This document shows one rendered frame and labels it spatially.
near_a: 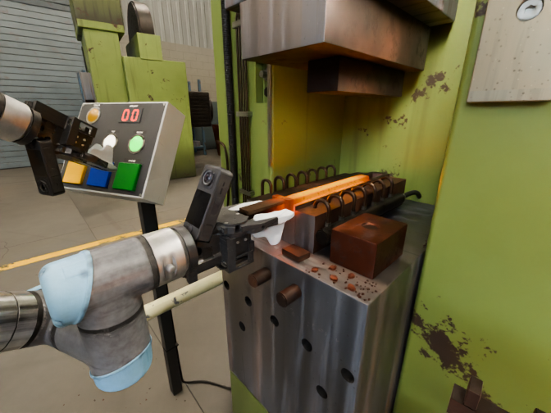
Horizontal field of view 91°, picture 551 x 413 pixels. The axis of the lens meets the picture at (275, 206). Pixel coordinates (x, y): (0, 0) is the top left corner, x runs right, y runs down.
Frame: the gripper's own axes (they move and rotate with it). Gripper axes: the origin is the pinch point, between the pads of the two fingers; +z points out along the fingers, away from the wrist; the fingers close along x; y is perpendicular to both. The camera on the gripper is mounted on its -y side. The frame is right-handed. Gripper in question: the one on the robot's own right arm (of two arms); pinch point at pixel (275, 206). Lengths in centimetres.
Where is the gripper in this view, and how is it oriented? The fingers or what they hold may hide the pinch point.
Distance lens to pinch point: 52.4
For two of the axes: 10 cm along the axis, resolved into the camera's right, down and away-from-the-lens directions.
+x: 7.0, 2.4, -6.8
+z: 7.2, -2.3, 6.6
